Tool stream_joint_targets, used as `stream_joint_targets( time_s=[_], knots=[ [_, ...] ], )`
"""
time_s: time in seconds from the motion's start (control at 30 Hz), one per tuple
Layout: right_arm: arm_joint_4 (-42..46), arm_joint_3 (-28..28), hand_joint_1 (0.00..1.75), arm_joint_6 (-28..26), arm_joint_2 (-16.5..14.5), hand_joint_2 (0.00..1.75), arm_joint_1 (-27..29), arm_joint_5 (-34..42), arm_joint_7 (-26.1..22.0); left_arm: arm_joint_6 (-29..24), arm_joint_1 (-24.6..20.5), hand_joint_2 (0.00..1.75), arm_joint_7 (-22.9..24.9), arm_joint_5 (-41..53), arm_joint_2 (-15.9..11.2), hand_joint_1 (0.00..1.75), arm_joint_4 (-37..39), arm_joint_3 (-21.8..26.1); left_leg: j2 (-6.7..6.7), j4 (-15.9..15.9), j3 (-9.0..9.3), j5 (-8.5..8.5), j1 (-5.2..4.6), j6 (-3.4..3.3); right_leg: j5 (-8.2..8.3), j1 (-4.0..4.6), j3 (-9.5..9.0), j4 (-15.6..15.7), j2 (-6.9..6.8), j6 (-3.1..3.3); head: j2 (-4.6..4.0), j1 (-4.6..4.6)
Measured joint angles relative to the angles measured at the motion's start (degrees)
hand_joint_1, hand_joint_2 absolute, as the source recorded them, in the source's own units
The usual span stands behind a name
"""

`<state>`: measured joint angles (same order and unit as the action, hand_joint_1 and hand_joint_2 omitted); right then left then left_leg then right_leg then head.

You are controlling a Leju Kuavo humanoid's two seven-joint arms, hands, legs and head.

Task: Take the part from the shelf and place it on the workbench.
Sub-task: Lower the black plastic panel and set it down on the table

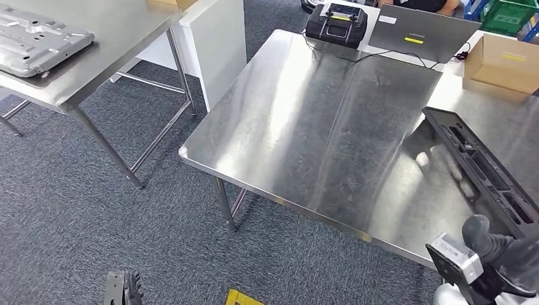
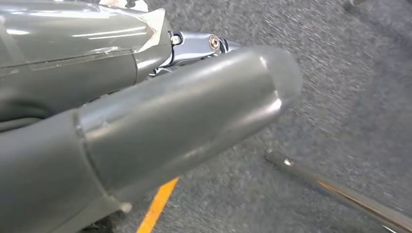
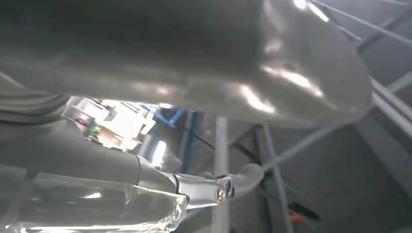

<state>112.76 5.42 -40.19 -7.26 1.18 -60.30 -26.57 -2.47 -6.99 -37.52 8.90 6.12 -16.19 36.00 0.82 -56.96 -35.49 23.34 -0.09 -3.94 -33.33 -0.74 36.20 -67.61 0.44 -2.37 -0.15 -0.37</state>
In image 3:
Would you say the blue metal shelf rack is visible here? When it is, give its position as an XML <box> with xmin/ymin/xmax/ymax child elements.
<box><xmin>154</xmin><ymin>107</ymin><xmax>201</xmax><ymax>174</ymax></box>

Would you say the black and orange object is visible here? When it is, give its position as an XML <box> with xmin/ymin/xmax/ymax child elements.
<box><xmin>286</xmin><ymin>200</ymin><xmax>320</xmax><ymax>225</ymax></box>

